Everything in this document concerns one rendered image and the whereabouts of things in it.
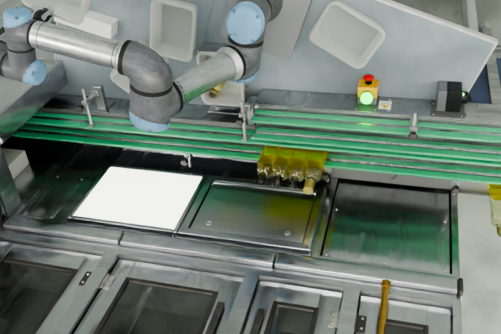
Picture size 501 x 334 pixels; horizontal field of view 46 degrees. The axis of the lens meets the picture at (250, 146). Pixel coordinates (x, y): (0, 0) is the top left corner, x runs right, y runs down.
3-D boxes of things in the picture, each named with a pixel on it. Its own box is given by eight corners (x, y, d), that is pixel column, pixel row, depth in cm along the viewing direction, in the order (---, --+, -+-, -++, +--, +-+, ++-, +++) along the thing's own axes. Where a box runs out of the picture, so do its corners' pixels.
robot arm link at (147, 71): (165, 60, 149) (-10, 16, 156) (162, 97, 156) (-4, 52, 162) (181, 41, 158) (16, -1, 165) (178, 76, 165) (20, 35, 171)
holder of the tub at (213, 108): (211, 104, 241) (205, 114, 235) (203, 42, 226) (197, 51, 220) (251, 107, 237) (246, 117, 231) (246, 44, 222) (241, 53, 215)
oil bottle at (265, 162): (269, 146, 229) (256, 179, 212) (268, 133, 226) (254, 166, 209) (283, 147, 228) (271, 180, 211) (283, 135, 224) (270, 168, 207)
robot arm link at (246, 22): (274, -3, 187) (264, 13, 176) (268, 36, 195) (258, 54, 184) (238, -11, 188) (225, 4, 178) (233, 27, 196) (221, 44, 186)
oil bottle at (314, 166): (314, 150, 224) (303, 183, 208) (314, 137, 221) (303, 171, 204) (329, 151, 223) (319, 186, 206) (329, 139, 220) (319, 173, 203)
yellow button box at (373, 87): (358, 94, 221) (356, 104, 215) (359, 76, 217) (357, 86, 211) (378, 95, 219) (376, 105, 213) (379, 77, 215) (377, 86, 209)
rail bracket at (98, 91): (105, 104, 251) (80, 133, 233) (97, 68, 242) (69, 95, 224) (115, 105, 250) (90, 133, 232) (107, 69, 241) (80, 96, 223)
